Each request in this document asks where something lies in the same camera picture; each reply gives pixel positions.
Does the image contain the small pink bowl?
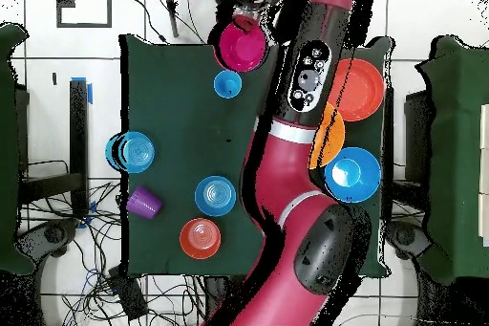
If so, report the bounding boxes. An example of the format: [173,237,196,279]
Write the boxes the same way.
[219,21,267,74]

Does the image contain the blue cup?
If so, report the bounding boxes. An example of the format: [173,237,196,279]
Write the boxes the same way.
[213,70,244,99]

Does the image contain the large orange bowl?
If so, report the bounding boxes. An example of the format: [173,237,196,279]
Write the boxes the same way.
[327,57,385,123]

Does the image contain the large yellow-orange bowl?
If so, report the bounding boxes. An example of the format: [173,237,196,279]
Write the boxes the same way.
[308,101,346,171]

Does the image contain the large blue bowl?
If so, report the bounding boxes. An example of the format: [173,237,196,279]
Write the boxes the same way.
[323,146,382,204]

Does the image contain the purple cup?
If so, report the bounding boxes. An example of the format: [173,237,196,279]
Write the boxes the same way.
[125,185,163,221]

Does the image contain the dark green table cloth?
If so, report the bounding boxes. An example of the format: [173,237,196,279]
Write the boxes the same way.
[119,33,394,278]

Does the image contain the small blue bowl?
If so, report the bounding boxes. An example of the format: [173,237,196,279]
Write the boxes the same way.
[104,131,157,175]
[194,175,237,218]

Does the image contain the blue tape strip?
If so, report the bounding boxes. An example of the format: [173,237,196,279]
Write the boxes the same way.
[70,76,94,105]

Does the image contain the small orange bowl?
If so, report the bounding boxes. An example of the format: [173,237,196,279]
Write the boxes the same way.
[179,217,223,261]

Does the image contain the green cloth covered side table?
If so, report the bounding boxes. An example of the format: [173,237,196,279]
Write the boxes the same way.
[415,34,489,285]
[0,22,35,275]

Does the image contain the black office chair base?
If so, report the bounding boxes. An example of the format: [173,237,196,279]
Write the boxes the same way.
[16,218,79,260]
[385,220,433,262]

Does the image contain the black power box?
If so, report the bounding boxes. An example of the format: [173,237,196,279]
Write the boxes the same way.
[107,266,149,322]

